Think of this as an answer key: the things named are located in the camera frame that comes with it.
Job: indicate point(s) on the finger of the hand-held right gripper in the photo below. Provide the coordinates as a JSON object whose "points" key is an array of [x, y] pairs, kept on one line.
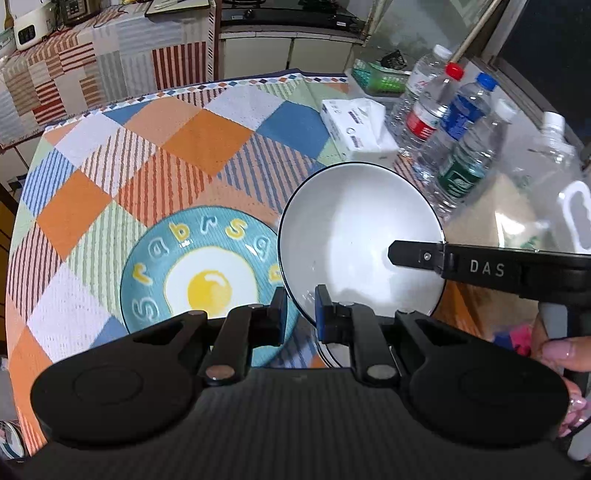
{"points": [[415, 254]]}

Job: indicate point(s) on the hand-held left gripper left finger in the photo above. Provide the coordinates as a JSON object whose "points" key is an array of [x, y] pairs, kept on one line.
{"points": [[279, 323]]}

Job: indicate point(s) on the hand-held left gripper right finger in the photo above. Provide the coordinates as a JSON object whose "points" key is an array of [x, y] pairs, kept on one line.
{"points": [[325, 318]]}

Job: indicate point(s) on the blue fried egg plate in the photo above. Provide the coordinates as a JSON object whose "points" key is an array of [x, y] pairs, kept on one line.
{"points": [[203, 258]]}

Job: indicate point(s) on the person's right hand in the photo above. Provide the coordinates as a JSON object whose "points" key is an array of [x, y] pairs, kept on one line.
{"points": [[577, 355]]}

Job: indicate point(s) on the pink patterned cloth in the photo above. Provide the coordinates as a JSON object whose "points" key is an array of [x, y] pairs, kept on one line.
{"points": [[515, 341]]}

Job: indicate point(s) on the green label water bottle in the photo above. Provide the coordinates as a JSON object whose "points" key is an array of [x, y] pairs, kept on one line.
{"points": [[461, 180]]}

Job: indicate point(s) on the large clear plastic jug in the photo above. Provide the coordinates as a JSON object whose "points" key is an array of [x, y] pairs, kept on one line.
{"points": [[545, 184]]}

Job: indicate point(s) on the red label water bottle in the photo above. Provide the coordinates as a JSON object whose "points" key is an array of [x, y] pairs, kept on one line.
{"points": [[427, 120]]}

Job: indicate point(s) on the white tissue pack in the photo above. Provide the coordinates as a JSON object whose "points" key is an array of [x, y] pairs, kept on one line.
{"points": [[355, 129]]}

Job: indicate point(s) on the blue label water bottle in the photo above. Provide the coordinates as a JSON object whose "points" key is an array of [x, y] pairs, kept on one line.
{"points": [[466, 110]]}

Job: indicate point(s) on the clear water bottle white cap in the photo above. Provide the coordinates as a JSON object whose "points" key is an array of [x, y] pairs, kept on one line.
{"points": [[418, 78]]}

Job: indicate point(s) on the green plastic basket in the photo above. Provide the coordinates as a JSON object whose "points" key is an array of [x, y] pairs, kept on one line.
{"points": [[381, 78]]}

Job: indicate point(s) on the small black object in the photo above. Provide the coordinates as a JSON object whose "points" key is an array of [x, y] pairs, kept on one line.
{"points": [[393, 57]]}

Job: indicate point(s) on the wooden stick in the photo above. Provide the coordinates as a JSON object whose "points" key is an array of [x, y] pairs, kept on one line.
{"points": [[475, 32]]}

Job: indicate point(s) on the patchwork tablecloth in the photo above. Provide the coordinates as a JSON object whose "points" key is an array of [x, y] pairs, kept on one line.
{"points": [[92, 184]]}

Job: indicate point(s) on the white low cabinet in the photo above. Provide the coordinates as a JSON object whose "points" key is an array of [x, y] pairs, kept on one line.
{"points": [[286, 53]]}

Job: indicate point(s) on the black stove top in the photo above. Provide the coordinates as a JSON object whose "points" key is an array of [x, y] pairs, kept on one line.
{"points": [[286, 16]]}

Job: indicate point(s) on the brown wooden furniture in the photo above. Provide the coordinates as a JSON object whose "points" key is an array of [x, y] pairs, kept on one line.
{"points": [[9, 217]]}

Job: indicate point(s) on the colourful printed object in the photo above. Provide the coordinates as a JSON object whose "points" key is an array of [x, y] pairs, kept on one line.
{"points": [[9, 441]]}

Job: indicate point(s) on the patchwork cloth covered cabinet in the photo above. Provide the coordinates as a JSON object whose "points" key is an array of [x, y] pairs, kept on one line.
{"points": [[92, 74]]}

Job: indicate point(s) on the dark flat tray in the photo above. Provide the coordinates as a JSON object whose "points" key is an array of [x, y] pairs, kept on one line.
{"points": [[178, 7]]}

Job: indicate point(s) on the black electronic device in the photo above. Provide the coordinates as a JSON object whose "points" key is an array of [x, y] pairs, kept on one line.
{"points": [[71, 11]]}

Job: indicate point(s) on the white electronic device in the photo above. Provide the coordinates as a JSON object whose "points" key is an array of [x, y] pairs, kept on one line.
{"points": [[30, 32]]}

